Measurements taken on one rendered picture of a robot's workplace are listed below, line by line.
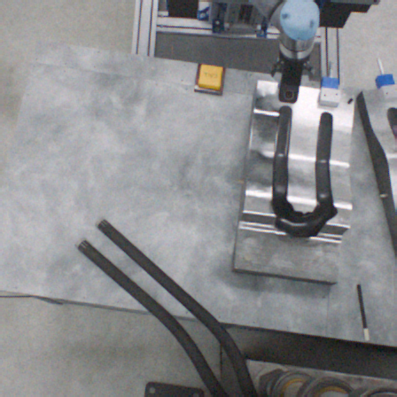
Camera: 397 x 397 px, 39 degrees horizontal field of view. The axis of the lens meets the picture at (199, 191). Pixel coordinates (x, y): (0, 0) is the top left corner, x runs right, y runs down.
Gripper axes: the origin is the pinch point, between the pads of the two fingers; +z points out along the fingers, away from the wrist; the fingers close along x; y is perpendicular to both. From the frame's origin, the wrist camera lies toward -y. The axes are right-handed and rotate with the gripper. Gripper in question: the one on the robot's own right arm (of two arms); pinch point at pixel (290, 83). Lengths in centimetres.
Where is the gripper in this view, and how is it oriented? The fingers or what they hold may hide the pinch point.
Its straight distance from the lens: 149.2
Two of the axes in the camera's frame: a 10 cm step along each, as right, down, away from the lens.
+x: -9.9, -1.2, 1.2
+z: 1.0, 1.5, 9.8
